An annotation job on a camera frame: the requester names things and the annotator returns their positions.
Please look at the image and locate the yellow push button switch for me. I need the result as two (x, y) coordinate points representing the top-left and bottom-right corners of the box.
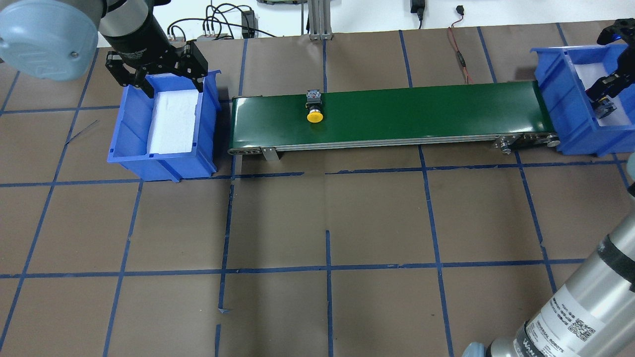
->
(305, 89), (324, 123)

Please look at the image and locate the right blue plastic bin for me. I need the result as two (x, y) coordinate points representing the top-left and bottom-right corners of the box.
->
(532, 44), (635, 156)

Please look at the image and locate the black power adapter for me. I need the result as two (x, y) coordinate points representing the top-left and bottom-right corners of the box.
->
(241, 9), (257, 39)

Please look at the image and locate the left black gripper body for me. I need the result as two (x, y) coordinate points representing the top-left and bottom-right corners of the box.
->
(105, 41), (208, 84)

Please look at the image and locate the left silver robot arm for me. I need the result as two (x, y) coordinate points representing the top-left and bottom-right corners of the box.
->
(0, 0), (208, 99)

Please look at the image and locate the red black wire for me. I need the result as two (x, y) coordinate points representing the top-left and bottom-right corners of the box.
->
(448, 6), (474, 85)

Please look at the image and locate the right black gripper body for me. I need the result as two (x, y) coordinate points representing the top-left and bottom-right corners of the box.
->
(597, 19), (635, 84)

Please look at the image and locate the left blue plastic bin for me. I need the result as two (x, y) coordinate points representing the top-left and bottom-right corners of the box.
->
(107, 69), (221, 181)

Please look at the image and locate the white foam pad left bin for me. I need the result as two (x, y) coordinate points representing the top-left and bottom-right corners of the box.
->
(147, 89), (199, 154)

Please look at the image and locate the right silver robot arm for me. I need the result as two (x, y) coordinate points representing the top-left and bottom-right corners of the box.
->
(463, 18), (635, 357)

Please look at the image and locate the green conveyor belt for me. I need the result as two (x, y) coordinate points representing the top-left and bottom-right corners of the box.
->
(228, 81), (560, 160)

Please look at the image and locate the blue plastic bin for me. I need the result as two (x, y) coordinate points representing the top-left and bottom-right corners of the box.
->
(107, 69), (221, 181)
(532, 44), (635, 156)

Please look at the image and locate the aluminium frame post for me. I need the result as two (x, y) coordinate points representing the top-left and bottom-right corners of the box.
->
(308, 0), (333, 41)

